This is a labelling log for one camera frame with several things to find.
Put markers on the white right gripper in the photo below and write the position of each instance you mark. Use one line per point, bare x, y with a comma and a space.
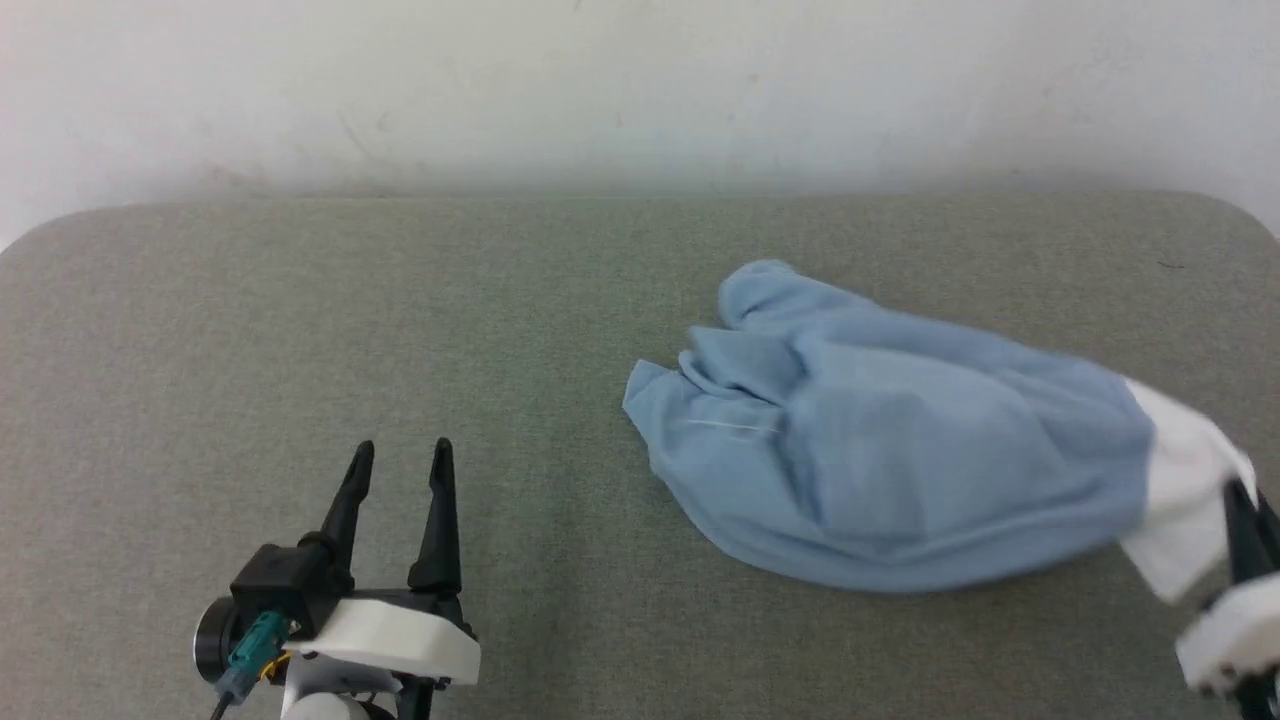
1235, 630

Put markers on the grey-green upholstered sofa seat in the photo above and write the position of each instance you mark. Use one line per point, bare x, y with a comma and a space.
300, 330

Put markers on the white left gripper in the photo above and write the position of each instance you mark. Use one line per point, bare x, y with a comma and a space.
395, 640

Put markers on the light blue garment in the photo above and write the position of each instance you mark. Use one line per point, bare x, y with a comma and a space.
880, 450

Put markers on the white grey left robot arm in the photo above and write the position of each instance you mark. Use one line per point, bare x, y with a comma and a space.
330, 702

